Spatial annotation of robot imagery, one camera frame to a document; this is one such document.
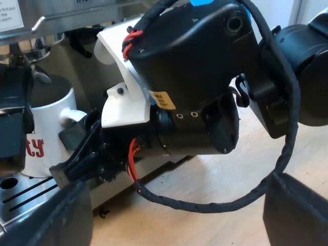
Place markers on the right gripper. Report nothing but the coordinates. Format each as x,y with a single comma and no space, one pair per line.
118,151

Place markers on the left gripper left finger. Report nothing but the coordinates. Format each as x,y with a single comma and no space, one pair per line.
61,220

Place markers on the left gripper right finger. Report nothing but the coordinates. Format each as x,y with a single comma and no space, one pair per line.
297,212

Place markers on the white mug with red print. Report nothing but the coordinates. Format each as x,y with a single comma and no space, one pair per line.
48,138

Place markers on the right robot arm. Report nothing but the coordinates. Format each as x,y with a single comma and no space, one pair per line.
194,56

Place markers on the steel espresso machine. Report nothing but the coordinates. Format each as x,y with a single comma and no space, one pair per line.
28,191

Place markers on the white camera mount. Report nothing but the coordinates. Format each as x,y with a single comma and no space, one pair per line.
123,112

